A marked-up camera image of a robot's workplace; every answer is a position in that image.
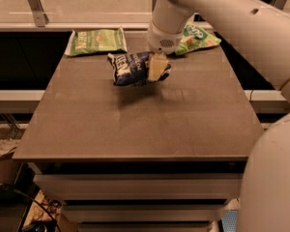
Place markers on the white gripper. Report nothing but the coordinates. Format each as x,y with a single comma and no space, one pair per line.
163,40

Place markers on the blue chip bag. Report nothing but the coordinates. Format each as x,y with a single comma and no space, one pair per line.
130,69

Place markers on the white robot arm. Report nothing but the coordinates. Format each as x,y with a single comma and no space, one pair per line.
261,34

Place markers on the light green chip bag right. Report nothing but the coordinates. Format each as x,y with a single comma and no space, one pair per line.
195,38

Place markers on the green chip bag left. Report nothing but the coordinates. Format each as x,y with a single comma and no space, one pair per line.
96,41

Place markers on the grey drawer cabinet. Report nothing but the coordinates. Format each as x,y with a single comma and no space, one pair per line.
156,157

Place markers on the blue perforated box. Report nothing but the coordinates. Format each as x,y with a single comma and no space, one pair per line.
229,221

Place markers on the metal railing post left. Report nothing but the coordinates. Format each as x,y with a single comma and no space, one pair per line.
38,13

